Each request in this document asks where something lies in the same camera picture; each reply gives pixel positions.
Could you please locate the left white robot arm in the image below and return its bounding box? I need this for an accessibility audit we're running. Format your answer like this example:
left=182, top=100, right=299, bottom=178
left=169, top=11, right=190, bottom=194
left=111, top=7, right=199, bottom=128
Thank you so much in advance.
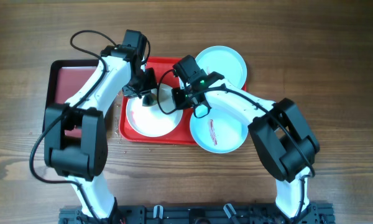
left=42, top=44, right=154, bottom=223

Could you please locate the green yellow sponge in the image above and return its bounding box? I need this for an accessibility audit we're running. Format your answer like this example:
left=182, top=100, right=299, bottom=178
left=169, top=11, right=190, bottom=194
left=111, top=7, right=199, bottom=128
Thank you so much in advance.
left=142, top=93, right=157, bottom=107

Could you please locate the light blue plate front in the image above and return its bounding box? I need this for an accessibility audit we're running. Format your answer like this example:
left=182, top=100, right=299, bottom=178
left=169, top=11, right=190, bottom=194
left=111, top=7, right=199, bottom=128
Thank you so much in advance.
left=190, top=105, right=248, bottom=154

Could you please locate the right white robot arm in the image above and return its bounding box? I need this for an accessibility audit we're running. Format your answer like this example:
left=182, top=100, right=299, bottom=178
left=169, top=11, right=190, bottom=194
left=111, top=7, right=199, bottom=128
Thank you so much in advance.
left=174, top=71, right=320, bottom=223

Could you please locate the white plate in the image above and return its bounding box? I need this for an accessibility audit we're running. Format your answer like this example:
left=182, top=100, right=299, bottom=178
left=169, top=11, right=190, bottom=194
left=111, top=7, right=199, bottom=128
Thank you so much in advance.
left=126, top=97, right=183, bottom=138

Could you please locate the black mounting rail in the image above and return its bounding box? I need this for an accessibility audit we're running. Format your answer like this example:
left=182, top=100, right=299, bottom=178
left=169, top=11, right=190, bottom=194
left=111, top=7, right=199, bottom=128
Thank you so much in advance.
left=58, top=202, right=336, bottom=224

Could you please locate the dark water tray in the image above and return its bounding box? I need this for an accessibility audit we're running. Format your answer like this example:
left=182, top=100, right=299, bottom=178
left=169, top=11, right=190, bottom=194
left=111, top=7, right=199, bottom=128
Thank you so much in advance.
left=42, top=58, right=109, bottom=139

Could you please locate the light blue plate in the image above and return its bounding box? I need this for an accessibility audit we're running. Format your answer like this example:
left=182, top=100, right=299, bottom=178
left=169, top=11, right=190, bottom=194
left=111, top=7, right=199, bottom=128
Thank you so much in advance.
left=190, top=105, right=248, bottom=154
left=195, top=45, right=247, bottom=89

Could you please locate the red plastic tray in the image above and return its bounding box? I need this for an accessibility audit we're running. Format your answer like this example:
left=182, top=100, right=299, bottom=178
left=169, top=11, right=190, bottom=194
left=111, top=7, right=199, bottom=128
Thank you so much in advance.
left=119, top=56, right=248, bottom=146

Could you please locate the light blue plate back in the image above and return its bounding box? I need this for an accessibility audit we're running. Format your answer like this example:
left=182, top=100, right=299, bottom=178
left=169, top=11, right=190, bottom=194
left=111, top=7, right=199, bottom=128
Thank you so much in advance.
left=195, top=45, right=247, bottom=89

